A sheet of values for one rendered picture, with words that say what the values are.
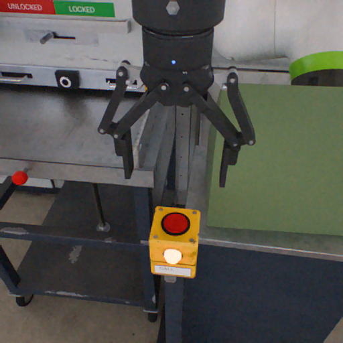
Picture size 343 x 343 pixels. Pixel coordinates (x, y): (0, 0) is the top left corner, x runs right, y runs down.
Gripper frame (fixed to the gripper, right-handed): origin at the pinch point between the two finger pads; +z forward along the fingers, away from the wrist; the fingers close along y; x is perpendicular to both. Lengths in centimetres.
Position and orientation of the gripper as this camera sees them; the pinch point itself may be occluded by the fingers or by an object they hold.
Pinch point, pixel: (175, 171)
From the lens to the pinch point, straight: 46.7
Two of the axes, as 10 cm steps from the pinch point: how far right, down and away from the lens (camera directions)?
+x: -1.2, 6.5, -7.5
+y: -9.9, -0.9, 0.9
